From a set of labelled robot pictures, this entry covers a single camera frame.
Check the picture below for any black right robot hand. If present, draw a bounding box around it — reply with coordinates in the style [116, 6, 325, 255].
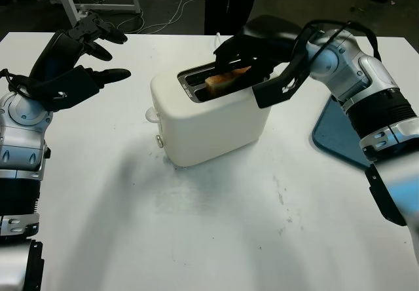
[213, 14, 304, 89]

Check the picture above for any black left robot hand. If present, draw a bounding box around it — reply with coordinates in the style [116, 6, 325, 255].
[28, 12, 132, 89]

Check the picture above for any toasted bread slice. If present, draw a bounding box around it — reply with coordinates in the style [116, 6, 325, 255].
[205, 66, 253, 100]

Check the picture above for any person in black trousers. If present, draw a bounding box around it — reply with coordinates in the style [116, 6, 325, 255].
[203, 0, 260, 36]

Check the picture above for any white two-slot toaster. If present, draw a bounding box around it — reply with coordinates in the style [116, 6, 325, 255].
[145, 60, 273, 168]

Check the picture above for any blue plastic tray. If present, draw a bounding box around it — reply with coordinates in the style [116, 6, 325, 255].
[311, 97, 373, 169]

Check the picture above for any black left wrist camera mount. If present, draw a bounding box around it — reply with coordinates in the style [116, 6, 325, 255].
[18, 66, 101, 113]

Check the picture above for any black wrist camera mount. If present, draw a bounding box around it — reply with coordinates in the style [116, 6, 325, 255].
[251, 25, 318, 109]
[18, 66, 101, 113]

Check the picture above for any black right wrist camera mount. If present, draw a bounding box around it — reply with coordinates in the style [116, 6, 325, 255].
[251, 25, 318, 109]

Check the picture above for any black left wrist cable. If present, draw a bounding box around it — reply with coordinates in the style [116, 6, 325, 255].
[0, 68, 32, 97]

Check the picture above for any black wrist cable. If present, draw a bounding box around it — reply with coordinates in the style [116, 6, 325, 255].
[302, 20, 381, 63]
[0, 68, 32, 97]

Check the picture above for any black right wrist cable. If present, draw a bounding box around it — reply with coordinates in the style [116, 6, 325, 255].
[302, 20, 381, 63]

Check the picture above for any long white floor cable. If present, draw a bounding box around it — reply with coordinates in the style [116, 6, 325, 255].
[114, 0, 208, 35]

